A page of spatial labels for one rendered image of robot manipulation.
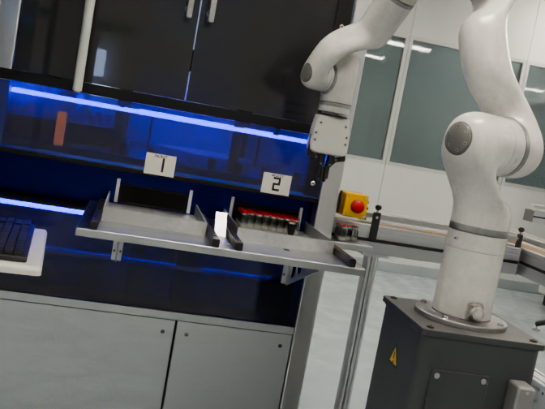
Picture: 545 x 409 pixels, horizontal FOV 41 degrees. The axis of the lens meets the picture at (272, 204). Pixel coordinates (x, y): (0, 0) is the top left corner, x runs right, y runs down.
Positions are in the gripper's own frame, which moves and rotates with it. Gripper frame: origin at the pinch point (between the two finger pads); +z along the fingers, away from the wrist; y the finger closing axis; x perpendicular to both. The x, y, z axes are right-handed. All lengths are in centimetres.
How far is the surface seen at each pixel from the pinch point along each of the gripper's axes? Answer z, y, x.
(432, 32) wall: -122, -208, -484
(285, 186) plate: 6.8, 4.2, -23.1
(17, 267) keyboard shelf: 29, 69, 29
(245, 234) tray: 18.7, 17.7, 2.8
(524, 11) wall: -160, -295, -484
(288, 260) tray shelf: 21.0, 8.7, 16.8
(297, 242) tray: 18.6, 3.9, 2.8
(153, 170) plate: 8.3, 42.4, -23.1
